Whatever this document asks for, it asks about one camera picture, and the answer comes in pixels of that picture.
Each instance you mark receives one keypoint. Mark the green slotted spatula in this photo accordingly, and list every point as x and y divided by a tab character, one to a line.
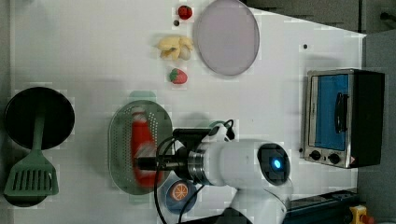
34	175

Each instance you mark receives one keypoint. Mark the yellow peeled toy banana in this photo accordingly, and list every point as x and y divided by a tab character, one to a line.
171	46

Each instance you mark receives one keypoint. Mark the dark blue bin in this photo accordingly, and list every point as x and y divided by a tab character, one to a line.
329	208

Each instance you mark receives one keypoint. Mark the silver toaster oven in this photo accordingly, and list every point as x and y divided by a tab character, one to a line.
344	117

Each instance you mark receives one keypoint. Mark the round lilac plate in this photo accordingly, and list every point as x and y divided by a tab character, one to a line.
227	37

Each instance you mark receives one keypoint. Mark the red plush ketchup bottle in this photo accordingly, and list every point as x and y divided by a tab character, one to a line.
142	146

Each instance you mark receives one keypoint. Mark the light red toy strawberry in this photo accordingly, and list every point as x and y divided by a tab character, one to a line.
177	76

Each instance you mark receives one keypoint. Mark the blue bowl with orange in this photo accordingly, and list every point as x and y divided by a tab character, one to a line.
179	195

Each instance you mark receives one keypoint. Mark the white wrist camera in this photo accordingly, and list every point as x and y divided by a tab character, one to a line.
221	131

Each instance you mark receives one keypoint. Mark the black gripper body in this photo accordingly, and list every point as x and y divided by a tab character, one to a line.
181	161

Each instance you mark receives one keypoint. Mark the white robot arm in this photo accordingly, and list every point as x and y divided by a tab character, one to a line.
258	170

